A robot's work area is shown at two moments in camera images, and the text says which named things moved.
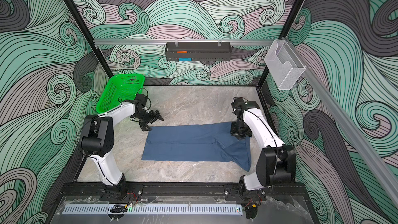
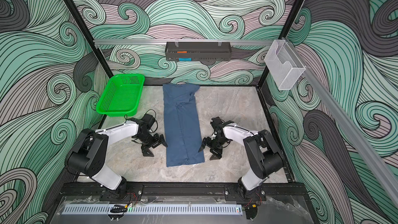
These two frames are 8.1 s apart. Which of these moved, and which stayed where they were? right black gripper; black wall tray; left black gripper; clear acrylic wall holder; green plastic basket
Moved: right black gripper; left black gripper
Stayed: black wall tray; green plastic basket; clear acrylic wall holder
